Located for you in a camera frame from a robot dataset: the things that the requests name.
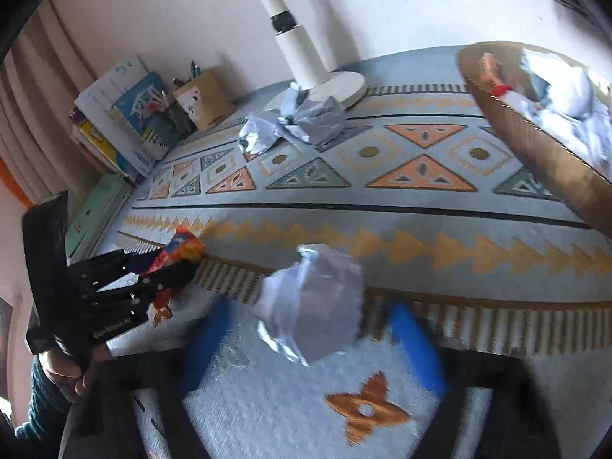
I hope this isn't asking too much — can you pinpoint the red orange snack wrapper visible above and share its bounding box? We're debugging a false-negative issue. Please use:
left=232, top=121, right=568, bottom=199
left=146, top=227, right=207, bottom=327

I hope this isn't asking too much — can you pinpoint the cardboard pen holder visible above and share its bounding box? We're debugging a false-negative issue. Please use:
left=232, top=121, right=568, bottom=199
left=172, top=70, right=236, bottom=132

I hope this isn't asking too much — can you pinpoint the white desk lamp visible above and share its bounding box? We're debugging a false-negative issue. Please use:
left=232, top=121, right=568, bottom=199
left=260, top=0, right=367, bottom=109

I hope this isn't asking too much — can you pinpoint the white paper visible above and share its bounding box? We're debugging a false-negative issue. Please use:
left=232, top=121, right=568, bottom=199
left=505, top=49, right=611, bottom=177

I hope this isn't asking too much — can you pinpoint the black mesh pen holder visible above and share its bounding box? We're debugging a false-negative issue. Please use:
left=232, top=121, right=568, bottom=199
left=162, top=101, right=196, bottom=138

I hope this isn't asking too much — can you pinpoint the paper pile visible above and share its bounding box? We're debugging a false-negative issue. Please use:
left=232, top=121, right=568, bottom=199
left=238, top=82, right=345, bottom=155

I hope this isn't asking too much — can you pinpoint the row of standing books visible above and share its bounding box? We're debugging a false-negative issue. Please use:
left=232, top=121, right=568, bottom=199
left=75, top=55, right=179, bottom=177

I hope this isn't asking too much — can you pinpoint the person left hand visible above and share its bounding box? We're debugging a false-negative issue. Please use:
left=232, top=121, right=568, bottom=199
left=37, top=344, right=112, bottom=403

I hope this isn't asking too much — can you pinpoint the patterned blue table mat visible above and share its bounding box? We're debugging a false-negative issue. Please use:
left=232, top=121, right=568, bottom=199
left=104, top=48, right=611, bottom=458

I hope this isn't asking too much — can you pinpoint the white paper ball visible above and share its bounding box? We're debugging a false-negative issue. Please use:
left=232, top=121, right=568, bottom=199
left=254, top=244, right=364, bottom=366

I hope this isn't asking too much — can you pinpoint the green flat book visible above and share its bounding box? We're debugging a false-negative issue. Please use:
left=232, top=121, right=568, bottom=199
left=65, top=174, right=133, bottom=264

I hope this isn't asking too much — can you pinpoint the dark teal sleeve forearm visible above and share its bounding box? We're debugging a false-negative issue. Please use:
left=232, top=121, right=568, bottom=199
left=15, top=358, right=72, bottom=453

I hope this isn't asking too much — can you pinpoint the woven golden basket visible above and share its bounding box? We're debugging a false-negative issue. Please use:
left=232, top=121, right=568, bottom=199
left=456, top=42, right=611, bottom=236

